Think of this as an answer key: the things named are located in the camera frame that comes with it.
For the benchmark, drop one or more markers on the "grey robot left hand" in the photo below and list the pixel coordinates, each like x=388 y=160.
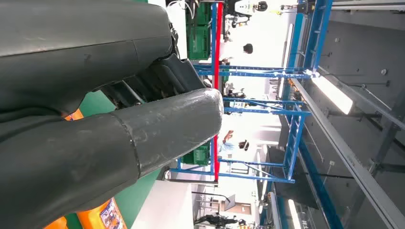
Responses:
x=79 y=57

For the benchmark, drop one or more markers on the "green plastic crate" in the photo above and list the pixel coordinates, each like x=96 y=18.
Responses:
x=197 y=156
x=204 y=14
x=199 y=42

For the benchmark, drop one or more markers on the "red pole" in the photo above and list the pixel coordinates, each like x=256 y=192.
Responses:
x=217 y=47

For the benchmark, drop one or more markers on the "background person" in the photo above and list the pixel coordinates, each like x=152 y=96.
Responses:
x=248 y=48
x=243 y=145

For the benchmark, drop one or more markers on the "large white table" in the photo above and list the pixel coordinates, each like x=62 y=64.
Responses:
x=164 y=205

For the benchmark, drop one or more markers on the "blue metal rack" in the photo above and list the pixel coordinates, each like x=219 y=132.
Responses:
x=253 y=73
x=318 y=31
x=319 y=189

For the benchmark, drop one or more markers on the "background robot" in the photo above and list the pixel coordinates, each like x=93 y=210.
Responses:
x=262 y=5
x=218 y=219

